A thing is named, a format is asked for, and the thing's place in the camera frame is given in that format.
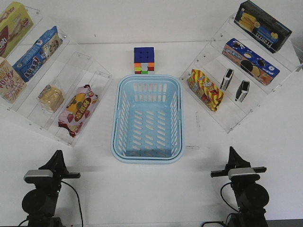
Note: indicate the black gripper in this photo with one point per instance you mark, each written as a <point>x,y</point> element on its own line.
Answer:
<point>60,172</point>
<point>236,160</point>

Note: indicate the bread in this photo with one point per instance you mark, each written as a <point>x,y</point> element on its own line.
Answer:
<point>51,97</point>

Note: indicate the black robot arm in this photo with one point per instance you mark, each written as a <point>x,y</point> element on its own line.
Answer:
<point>40,203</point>
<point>251,197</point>

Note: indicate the black white tissue pack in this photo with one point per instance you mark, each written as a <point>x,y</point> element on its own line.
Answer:
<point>227,79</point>

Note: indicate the light blue plastic basket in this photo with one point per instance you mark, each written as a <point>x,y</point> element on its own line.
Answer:
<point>148,123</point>

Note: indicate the pink strawberry snack bag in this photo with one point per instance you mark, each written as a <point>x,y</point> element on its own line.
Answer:
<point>78,110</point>

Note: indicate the red yellow striped snack bag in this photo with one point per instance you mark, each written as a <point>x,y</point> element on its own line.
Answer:
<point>208,92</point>

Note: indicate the clear acrylic left shelf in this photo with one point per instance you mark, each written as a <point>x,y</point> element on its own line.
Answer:
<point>69,68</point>

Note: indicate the clear acrylic shelf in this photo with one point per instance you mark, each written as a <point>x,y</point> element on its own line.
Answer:
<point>69,68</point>
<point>214,64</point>

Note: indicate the clear acrylic right shelf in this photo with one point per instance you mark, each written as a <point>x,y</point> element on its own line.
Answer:
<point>214,64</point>

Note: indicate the beige Pocky box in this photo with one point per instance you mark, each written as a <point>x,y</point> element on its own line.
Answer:
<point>11,84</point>

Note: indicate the blue orange sandwich cookie box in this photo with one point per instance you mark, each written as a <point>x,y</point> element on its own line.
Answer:
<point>260,69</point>

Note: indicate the black yellow biscuit box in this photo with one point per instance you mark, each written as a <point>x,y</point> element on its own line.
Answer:
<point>260,25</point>

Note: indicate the multicolour puzzle cube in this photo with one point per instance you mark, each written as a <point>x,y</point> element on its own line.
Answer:
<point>144,60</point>

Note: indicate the yellow green wafer box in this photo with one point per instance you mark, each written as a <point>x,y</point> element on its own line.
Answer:
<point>15,22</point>

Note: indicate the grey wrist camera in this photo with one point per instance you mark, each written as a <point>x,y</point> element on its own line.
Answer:
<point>247,171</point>
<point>36,176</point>

